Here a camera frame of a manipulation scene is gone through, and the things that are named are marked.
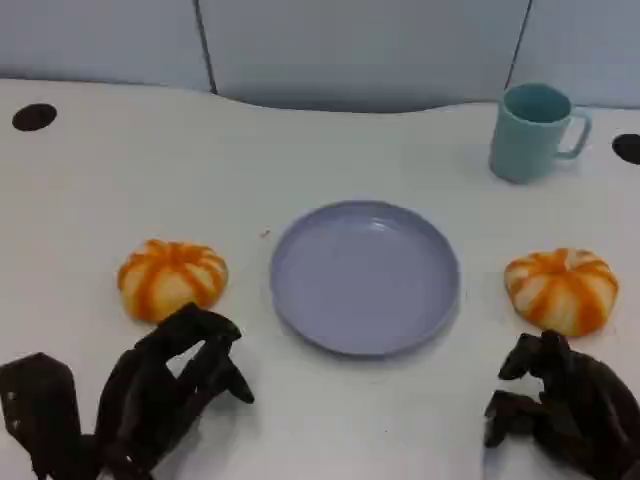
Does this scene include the grey partition panel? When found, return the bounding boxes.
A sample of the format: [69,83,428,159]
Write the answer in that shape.
[197,0,531,115]
[0,0,214,94]
[507,0,640,110]

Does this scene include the pale green mug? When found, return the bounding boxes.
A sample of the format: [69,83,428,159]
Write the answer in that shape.
[488,82,594,185]

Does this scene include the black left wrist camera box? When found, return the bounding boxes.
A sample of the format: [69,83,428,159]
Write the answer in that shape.
[0,351,85,480]

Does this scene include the lilac plate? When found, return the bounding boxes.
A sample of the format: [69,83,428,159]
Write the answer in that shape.
[269,199,462,359]

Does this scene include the orange white toy bread roll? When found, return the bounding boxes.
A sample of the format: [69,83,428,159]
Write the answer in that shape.
[503,247,620,337]
[117,238,230,324]

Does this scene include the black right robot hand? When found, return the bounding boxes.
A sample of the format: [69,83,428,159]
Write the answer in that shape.
[483,329,640,480]

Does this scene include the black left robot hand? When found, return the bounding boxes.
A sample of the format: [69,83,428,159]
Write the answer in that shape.
[93,301,256,480]

